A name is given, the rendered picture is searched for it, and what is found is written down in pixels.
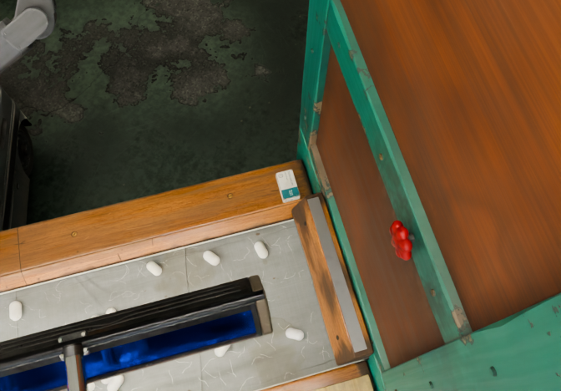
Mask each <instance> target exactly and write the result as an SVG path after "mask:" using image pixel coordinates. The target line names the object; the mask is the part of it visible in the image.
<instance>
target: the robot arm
mask: <svg viewBox="0 0 561 391"><path fill-rule="evenodd" d="M56 8H57V4H56V1H55V0H18V1H17V6H16V11H15V16H14V18H13V19H12V20H10V19H9V18H4V19H3V20H2V21H1V22H0V75H1V74H2V73H3V72H4V71H5V70H7V69H8V68H9V67H11V66H12V65H13V64H14V63H15V62H16V61H18V60H19V59H20V58H21V57H22V56H24V55H25V54H26V53H27V52H29V51H30V50H31V49H32V47H33V42H34V41H35V40H36V39H43V38H46V37H47V36H49V35H50V34H51V33H52V32H53V30H54V27H55V24H56V21H57V12H56Z"/></svg>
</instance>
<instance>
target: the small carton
mask: <svg viewBox="0 0 561 391"><path fill-rule="evenodd" d="M275 177H276V180H277V184H278V186H279V189H280V194H281V198H282V200H283V203H285V202H288V201H294V200H298V199H300V192H299V190H298V187H297V184H296V179H295V177H294V173H293V170H286V171H282V172H278V173H275Z"/></svg>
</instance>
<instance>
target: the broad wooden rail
mask: <svg viewBox="0 0 561 391"><path fill-rule="evenodd" d="M286 170H293V173H294V177H295V179H296V184H297V187H298V190H299V192H300V199H298V200H294V201H288V202H285V203H283V200H282V198H281V193H280V189H279V186H278V184H277V180H276V177H275V173H278V172H282V171H286ZM312 194H313V192H312V189H311V184H310V181H309V179H308V176H307V173H306V168H305V166H304V163H303V161H302V160H293V161H290V162H286V163H283V164H279V165H273V166H269V167H265V168H262V169H258V170H252V171H248V172H245V173H241V174H238V175H231V176H227V177H224V178H220V179H217V180H210V181H206V182H203V183H199V184H196V185H190V186H186V187H182V188H179V189H175V190H169V191H165V192H161V193H158V194H154V195H148V196H144V197H140V198H137V199H133V200H130V201H124V202H119V203H116V204H112V205H109V206H103V207H99V208H95V209H92V210H88V211H82V212H79V213H74V214H71V215H67V216H61V217H58V218H53V219H50V220H46V221H40V222H37V223H33V224H29V225H26V226H20V227H16V228H13V229H8V230H5V231H0V293H2V292H8V291H12V290H15V289H19V288H22V287H28V286H32V285H35V284H39V283H42V282H48V281H52V280H55V279H59V278H62V277H67V276H71V275H74V274H78V273H81V272H87V271H91V270H94V269H98V268H101V267H107V266H111V265H114V264H118V263H121V262H127V261H131V260H134V259H138V258H140V257H144V256H150V255H153V254H157V253H161V252H164V251H170V250H174V249H177V248H181V247H184V246H190V245H194V244H197V243H201V242H204V241H210V240H214V239H216V238H220V237H223V236H229V235H233V234H236V233H240V232H243V231H249V230H253V229H256V228H260V227H263V226H269V225H273V224H276V223H280V222H283V221H288V220H292V219H294V218H293V215H292V213H291V211H292V208H293V207H294V206H295V205H297V204H298V203H299V202H300V201H301V200H302V199H303V198H304V197H305V196H308V195H312Z"/></svg>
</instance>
